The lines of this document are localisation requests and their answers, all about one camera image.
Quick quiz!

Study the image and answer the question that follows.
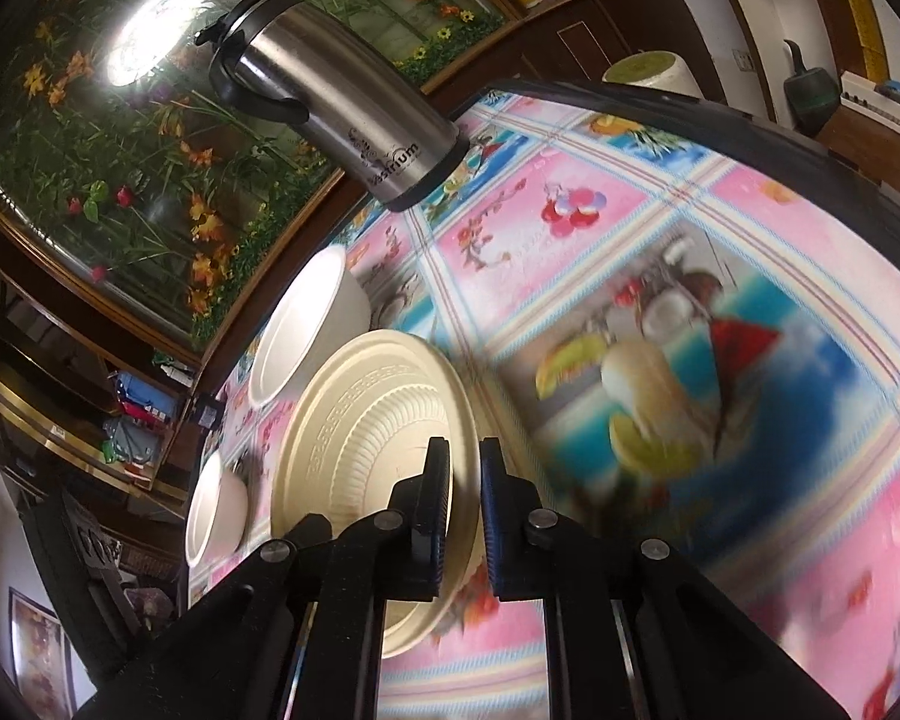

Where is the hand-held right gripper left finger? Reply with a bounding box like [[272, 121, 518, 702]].
[[75, 436, 455, 720]]

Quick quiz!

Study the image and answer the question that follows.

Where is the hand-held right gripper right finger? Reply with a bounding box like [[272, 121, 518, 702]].
[[478, 435, 852, 720]]

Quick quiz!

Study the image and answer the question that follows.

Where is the large cream plastic bowl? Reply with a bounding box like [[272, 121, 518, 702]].
[[270, 328, 488, 659]]

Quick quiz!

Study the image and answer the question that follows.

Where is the shallow white bowl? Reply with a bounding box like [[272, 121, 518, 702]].
[[185, 450, 250, 569]]

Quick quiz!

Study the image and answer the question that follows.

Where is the deep white bowl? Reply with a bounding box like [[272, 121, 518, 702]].
[[247, 244, 372, 412]]

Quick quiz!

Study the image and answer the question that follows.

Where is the grey-blue thermos flask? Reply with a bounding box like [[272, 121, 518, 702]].
[[101, 420, 158, 466]]

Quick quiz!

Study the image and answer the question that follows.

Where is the stainless steel thermos jug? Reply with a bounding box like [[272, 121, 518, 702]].
[[195, 0, 470, 212]]

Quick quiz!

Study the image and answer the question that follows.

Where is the artificial flower display case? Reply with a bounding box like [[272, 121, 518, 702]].
[[0, 0, 511, 361]]

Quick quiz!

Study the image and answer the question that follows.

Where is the white round container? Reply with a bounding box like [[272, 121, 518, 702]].
[[601, 50, 702, 100]]

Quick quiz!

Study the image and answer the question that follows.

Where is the dark green kettle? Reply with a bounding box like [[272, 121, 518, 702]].
[[784, 39, 841, 137]]

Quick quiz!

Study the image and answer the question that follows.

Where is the framed wall picture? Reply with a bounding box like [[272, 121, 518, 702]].
[[7, 589, 76, 720]]

